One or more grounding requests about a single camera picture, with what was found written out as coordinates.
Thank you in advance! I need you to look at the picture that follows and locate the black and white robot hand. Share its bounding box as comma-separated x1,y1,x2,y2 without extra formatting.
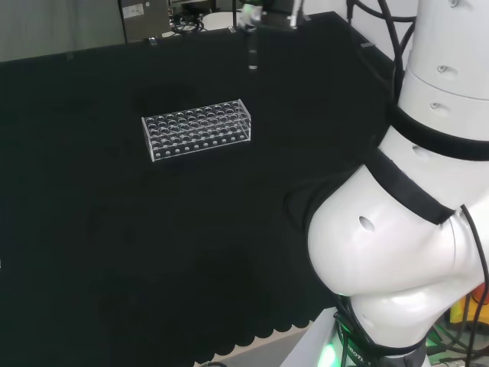
235,0,306,33

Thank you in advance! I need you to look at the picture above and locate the clear glass test tube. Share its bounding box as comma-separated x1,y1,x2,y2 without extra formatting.
246,29,259,71

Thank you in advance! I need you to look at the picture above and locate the clear plastic test tube rack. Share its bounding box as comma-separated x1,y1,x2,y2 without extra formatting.
141,99,253,163

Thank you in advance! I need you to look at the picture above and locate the grey metal cabinet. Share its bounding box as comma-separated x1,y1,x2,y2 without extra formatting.
117,0,171,44

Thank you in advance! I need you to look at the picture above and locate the black bench cloth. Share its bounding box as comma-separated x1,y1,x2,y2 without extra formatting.
0,11,398,367

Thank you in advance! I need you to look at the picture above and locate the yellow stop button box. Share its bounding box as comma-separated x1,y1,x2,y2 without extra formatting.
449,284,489,326

